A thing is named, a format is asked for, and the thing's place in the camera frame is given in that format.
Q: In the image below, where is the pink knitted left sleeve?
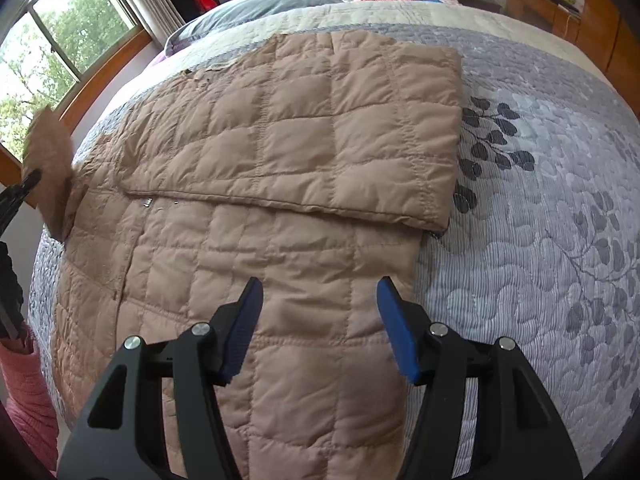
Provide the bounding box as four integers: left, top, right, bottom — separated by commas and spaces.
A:
1, 323, 58, 474

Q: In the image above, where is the grey blue pillow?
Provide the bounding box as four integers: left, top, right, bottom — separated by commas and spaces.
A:
164, 0, 342, 58

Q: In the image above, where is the beige quilted down jacket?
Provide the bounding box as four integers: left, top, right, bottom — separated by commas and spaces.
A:
24, 29, 462, 479

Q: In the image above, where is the wooden desk with clutter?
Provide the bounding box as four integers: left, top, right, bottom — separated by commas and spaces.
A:
506, 0, 582, 44

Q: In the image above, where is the wooden wardrobe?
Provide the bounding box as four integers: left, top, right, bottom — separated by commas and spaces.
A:
576, 0, 640, 115

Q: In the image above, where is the grey floral quilted bedspread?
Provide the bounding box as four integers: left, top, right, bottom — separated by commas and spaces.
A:
29, 1, 639, 479

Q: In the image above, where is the wooden framed side window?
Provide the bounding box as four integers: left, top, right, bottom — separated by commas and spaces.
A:
1, 0, 152, 185

